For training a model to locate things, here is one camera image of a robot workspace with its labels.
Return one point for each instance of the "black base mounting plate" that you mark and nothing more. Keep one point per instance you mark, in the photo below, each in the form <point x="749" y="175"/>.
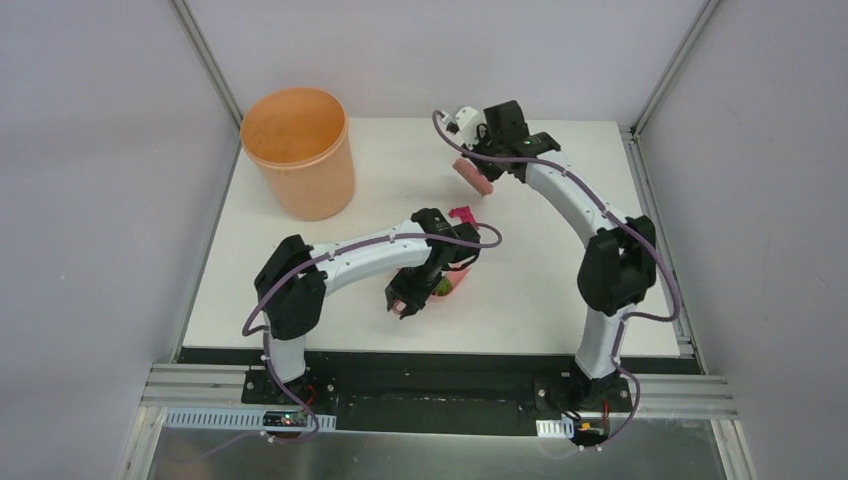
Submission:
<point x="456" y="394"/>

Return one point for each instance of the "white cable duct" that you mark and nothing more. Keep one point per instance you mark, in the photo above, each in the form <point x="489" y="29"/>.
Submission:
<point x="556" y="428"/>
<point x="285" y="421"/>

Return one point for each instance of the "green paper scrap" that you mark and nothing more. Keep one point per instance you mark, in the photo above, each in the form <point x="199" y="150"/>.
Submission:
<point x="444" y="288"/>

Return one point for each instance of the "right white cable duct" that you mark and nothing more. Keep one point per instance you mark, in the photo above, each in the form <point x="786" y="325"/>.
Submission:
<point x="556" y="428"/>

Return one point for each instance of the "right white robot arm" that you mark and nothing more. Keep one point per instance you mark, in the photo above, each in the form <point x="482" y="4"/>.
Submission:
<point x="617" y="268"/>

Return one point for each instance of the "left white cable duct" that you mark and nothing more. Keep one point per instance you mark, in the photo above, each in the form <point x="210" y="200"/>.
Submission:
<point x="285" y="421"/>

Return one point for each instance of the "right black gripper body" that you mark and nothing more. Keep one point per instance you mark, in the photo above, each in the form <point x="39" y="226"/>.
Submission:
<point x="491" y="167"/>

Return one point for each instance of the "pink hand brush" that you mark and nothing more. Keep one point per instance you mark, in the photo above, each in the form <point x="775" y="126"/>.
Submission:
<point x="470" y="173"/>

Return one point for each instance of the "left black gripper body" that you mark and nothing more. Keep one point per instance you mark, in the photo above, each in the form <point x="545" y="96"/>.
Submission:
<point x="411" y="291"/>

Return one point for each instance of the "pink plastic dustpan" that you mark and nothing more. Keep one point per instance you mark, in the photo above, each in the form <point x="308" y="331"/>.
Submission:
<point x="455" y="274"/>

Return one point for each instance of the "magenta paper scrap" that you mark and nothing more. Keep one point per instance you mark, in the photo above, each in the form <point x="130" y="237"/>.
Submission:
<point x="464" y="214"/>

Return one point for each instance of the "orange plastic bucket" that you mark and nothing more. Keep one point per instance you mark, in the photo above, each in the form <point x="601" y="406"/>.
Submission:
<point x="298" y="138"/>

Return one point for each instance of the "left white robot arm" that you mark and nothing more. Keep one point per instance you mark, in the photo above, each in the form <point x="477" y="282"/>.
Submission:
<point x="419" y="253"/>

